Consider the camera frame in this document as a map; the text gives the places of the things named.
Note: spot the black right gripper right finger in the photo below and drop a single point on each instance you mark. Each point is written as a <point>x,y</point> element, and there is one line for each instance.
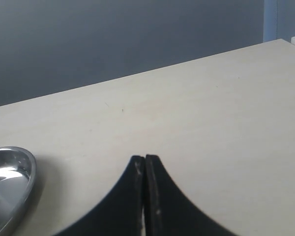
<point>168,212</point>

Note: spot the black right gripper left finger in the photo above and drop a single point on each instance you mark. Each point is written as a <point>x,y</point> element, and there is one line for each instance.
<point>120,211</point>

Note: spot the round stainless steel tray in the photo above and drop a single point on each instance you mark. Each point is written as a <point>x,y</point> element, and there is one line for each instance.
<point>18,170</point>

